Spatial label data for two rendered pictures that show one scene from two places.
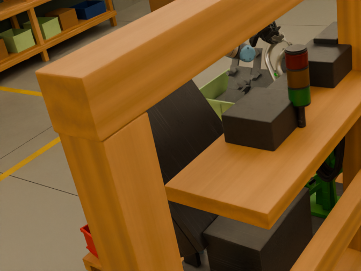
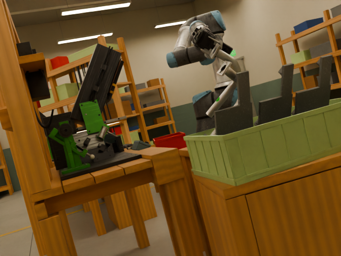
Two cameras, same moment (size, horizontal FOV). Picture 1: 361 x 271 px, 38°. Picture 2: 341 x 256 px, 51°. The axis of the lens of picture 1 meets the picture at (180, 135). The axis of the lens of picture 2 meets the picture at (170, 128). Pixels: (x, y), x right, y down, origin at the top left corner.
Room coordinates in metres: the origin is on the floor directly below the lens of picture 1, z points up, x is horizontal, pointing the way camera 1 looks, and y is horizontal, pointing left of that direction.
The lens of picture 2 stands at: (3.03, -1.88, 1.07)
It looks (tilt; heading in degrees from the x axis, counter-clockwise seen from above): 2 degrees down; 121
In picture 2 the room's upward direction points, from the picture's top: 14 degrees counter-clockwise
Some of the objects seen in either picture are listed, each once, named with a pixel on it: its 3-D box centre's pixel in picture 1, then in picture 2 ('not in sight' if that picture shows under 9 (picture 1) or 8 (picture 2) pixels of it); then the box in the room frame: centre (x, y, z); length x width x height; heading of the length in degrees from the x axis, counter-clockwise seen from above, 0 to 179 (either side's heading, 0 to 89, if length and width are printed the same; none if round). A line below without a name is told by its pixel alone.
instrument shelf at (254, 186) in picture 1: (307, 108); (25, 75); (1.20, -0.34, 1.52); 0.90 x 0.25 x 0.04; 138
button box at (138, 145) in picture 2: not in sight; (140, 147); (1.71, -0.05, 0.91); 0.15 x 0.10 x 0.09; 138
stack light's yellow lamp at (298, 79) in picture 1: (297, 76); not in sight; (1.08, -0.29, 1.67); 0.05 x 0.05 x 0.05
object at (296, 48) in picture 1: (296, 57); not in sight; (1.08, -0.29, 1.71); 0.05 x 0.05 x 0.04
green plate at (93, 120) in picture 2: not in sight; (92, 117); (1.47, -0.14, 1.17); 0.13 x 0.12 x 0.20; 138
